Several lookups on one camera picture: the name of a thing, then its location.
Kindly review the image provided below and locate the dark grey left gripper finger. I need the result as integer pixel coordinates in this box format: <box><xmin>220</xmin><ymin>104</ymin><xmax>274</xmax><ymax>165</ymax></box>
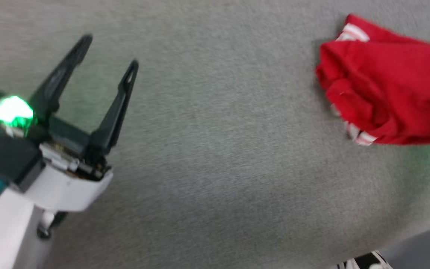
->
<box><xmin>28</xmin><ymin>34</ymin><xmax>93</xmax><ymax>126</ymax></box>
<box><xmin>85</xmin><ymin>59</ymin><xmax>139</xmax><ymax>158</ymax></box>

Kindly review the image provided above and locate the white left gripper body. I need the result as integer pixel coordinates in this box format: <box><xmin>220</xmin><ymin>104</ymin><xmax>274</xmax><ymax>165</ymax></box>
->
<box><xmin>0</xmin><ymin>87</ymin><xmax>113</xmax><ymax>212</ymax></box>

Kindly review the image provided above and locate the red and white garment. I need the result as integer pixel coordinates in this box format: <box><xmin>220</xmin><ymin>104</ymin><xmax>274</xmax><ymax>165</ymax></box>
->
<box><xmin>315</xmin><ymin>14</ymin><xmax>430</xmax><ymax>146</ymax></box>

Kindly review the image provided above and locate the grey fabric sofa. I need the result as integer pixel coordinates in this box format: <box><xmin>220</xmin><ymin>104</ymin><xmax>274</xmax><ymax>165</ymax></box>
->
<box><xmin>0</xmin><ymin>0</ymin><xmax>430</xmax><ymax>269</ymax></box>

